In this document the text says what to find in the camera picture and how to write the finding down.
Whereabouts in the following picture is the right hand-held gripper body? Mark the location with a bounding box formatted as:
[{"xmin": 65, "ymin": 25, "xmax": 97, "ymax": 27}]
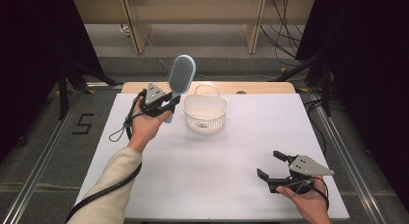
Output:
[{"xmin": 267, "ymin": 154, "xmax": 336, "ymax": 195}]

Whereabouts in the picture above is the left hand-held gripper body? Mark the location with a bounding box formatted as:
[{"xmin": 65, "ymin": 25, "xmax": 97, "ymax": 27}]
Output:
[{"xmin": 139, "ymin": 82, "xmax": 172, "ymax": 119}]

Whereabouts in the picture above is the light blue hairbrush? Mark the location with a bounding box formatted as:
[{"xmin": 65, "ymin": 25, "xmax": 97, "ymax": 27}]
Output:
[{"xmin": 164, "ymin": 53, "xmax": 198, "ymax": 125}]

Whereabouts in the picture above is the white plastic basket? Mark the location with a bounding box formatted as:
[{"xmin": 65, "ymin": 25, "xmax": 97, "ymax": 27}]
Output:
[{"xmin": 182, "ymin": 83, "xmax": 229, "ymax": 134}]

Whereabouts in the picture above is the person's left hand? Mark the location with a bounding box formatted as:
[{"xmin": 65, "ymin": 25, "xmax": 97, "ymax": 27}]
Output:
[{"xmin": 126, "ymin": 97, "xmax": 174, "ymax": 154}]

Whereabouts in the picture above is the person's right hand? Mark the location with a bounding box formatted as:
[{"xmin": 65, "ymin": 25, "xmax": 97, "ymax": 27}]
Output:
[{"xmin": 275, "ymin": 175, "xmax": 331, "ymax": 224}]

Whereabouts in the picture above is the white table sheet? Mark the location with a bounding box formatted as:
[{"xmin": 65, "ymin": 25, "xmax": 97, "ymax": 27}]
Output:
[{"xmin": 69, "ymin": 93, "xmax": 351, "ymax": 220}]

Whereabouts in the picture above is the light wooden table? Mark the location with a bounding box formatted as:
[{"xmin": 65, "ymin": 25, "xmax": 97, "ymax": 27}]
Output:
[{"xmin": 121, "ymin": 81, "xmax": 297, "ymax": 96}]

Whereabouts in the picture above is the black tripod stand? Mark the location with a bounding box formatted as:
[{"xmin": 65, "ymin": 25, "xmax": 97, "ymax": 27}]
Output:
[
  {"xmin": 275, "ymin": 54, "xmax": 334, "ymax": 119},
  {"xmin": 57, "ymin": 61, "xmax": 125, "ymax": 122}
]

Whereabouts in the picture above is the light wooden shelf unit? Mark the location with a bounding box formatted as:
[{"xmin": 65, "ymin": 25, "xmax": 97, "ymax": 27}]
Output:
[{"xmin": 72, "ymin": 0, "xmax": 315, "ymax": 55}]

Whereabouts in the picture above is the black curtain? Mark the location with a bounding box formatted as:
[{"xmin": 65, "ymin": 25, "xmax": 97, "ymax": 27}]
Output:
[
  {"xmin": 294, "ymin": 0, "xmax": 409, "ymax": 213},
  {"xmin": 0, "ymin": 0, "xmax": 104, "ymax": 162}
]

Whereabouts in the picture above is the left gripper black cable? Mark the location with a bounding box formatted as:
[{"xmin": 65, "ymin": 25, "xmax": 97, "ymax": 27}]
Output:
[{"xmin": 65, "ymin": 88, "xmax": 148, "ymax": 224}]

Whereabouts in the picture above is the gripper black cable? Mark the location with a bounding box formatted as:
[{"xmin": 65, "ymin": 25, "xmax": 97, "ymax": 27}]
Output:
[
  {"xmin": 285, "ymin": 176, "xmax": 331, "ymax": 212},
  {"xmin": 65, "ymin": 88, "xmax": 148, "ymax": 224}
]

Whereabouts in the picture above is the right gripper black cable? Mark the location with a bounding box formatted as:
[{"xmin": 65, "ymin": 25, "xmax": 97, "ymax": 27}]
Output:
[{"xmin": 285, "ymin": 176, "xmax": 331, "ymax": 212}]

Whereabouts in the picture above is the metal floor rail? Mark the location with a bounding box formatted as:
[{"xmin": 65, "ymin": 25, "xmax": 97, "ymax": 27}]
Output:
[
  {"xmin": 1, "ymin": 88, "xmax": 87, "ymax": 224},
  {"xmin": 305, "ymin": 88, "xmax": 392, "ymax": 224}
]

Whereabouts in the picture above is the black cable bundle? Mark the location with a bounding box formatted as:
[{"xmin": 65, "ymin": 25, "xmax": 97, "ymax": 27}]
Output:
[{"xmin": 259, "ymin": 0, "xmax": 311, "ymax": 68}]

